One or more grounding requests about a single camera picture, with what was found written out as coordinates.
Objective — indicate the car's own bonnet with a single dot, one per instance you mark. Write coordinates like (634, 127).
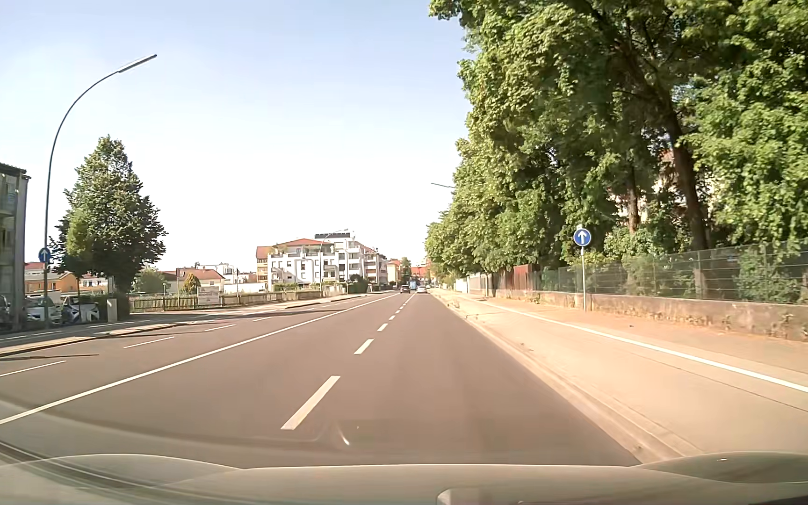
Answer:
(404, 484)

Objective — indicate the row of tall green trees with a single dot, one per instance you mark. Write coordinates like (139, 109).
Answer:
(628, 126)

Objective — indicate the paved pavement with white line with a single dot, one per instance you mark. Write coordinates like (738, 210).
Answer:
(691, 393)

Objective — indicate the low concrete wall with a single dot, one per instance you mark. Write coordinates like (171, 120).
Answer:
(726, 315)

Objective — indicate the low wooden fence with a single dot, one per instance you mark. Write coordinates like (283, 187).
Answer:
(165, 303)

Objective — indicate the tall curved lamp post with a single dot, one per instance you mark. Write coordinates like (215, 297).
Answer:
(50, 175)

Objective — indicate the white parked car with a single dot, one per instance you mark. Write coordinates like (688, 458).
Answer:
(41, 309)
(81, 308)

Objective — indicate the low houses with red roofs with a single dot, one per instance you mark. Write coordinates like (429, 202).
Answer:
(95, 279)

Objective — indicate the white buildings with red roofs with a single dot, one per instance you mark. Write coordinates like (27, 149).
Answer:
(320, 261)

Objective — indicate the road markings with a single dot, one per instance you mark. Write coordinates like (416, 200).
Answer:
(311, 402)

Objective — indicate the white billboard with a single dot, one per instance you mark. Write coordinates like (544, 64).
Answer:
(208, 295)

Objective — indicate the grey asphalt road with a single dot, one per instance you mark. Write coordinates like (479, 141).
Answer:
(418, 365)

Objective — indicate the small blue round road sign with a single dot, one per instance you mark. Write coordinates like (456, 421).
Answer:
(44, 255)

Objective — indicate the blue round arrow road sign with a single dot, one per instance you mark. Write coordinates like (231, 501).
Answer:
(582, 238)

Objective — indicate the large green tree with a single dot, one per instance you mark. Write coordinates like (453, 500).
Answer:
(109, 217)

